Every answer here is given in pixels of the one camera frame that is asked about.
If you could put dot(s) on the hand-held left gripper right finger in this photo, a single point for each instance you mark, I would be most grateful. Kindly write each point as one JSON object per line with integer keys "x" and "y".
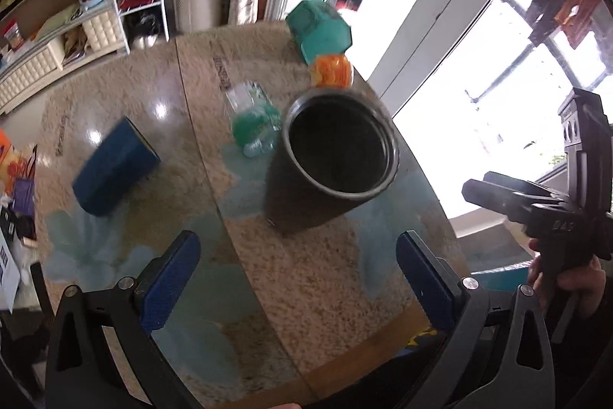
{"x": 428, "y": 282}

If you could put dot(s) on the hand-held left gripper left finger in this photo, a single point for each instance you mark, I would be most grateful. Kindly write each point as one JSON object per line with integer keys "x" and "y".
{"x": 170, "y": 282}

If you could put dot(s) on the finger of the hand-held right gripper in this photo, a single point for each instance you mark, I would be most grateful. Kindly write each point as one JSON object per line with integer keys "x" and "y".
{"x": 493, "y": 198}
{"x": 519, "y": 184}

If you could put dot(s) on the black cup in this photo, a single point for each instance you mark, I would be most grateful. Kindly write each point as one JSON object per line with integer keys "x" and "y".
{"x": 330, "y": 160}

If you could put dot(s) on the person's right hand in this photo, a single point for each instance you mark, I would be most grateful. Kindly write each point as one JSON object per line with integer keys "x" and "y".
{"x": 582, "y": 282}

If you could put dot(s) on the blue rectangular box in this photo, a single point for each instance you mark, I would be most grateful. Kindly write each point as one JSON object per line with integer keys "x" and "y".
{"x": 115, "y": 167}

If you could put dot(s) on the purple box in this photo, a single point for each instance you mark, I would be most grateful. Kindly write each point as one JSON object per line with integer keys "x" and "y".
{"x": 24, "y": 197}

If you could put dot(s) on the orange hanging garment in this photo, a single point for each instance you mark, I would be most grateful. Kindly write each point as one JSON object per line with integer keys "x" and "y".
{"x": 579, "y": 13}

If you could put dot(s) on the clear bottle with green label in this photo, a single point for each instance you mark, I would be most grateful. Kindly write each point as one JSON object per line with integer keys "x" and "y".
{"x": 251, "y": 116}

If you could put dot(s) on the orange round container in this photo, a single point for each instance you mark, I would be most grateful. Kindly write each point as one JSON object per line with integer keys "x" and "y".
{"x": 332, "y": 71}

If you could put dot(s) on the orange packet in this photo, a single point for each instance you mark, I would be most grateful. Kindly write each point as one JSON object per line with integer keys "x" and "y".
{"x": 5, "y": 145}

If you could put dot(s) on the green hexagonal container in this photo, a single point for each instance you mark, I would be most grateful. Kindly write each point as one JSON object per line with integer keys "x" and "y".
{"x": 318, "y": 30}

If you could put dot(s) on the white tufted cabinet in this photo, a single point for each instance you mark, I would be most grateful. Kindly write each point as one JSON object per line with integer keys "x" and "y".
{"x": 52, "y": 54}

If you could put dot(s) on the red-lidded jar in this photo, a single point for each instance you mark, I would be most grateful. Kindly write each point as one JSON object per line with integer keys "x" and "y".
{"x": 12, "y": 34}

